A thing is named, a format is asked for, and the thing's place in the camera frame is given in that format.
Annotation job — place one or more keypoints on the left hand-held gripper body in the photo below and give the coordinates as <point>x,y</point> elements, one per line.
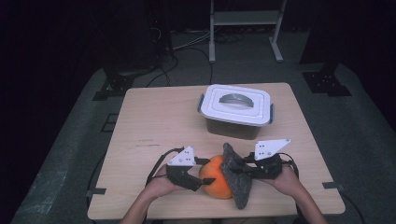
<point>180,177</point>

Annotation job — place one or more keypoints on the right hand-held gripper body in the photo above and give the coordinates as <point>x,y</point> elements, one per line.
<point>269,168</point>

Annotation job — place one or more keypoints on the orange plush toy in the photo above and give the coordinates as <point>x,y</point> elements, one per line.
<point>213,183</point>

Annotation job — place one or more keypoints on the grey cloth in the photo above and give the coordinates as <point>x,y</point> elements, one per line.
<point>241,189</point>

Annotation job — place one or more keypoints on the grey translucent storage box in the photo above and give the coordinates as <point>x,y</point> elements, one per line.
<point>232,130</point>

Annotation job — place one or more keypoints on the white box lid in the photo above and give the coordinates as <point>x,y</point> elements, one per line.
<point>218,113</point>

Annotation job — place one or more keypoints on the person's left hand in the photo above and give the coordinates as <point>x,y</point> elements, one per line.
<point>160,186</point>

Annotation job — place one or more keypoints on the person's right hand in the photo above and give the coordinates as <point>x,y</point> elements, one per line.
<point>289,183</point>

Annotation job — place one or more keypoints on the black stand base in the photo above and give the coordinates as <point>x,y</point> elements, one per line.
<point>116,84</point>
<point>325,82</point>

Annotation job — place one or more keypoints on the white metal stand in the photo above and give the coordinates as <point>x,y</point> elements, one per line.
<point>246,18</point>

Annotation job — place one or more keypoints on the black table edge bracket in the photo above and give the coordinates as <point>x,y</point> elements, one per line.
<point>96,191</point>
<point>331,185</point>

